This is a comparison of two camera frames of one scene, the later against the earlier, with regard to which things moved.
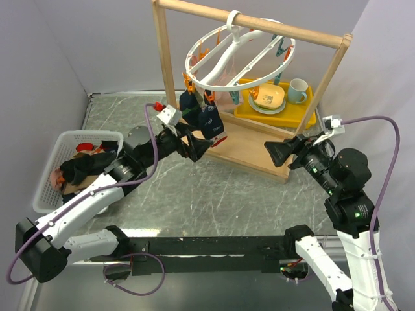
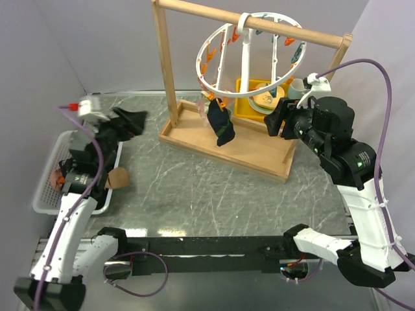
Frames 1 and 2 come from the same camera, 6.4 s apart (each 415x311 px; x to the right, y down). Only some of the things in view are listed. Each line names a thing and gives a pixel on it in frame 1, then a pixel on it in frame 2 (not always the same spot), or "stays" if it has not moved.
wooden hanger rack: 241,140 stays
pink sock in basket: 56,173 stays
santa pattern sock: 211,124 → 128,124
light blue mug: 296,91 stays
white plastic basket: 48,200 stays
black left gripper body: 167,143 → 109,138
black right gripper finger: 279,151 → 273,121
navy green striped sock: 190,108 → 220,120
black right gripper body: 311,157 → 297,120
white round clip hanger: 232,57 → 243,26
